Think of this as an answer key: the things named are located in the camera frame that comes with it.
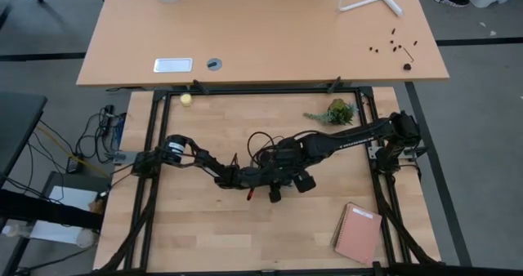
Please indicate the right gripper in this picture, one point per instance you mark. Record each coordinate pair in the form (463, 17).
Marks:
(291, 157)

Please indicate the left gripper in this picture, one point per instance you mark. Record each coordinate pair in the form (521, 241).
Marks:
(255, 178)

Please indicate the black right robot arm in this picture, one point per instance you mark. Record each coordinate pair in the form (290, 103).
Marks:
(359, 139)

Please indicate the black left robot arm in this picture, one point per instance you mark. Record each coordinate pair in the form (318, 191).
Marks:
(208, 163)

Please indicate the pink spiral notebook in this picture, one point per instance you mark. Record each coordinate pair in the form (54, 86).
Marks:
(359, 235)

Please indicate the potted succulent plant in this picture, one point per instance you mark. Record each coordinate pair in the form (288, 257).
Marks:
(339, 113)

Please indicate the light wooden desk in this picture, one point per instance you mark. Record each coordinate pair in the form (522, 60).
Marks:
(265, 31)

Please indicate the black allen key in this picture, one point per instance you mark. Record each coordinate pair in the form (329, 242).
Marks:
(408, 54)

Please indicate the white sheet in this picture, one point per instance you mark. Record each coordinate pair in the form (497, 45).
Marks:
(69, 196)

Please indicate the black beam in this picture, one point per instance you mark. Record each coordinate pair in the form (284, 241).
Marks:
(41, 210)

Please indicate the black side desk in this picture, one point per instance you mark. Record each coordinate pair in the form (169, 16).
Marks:
(16, 125)

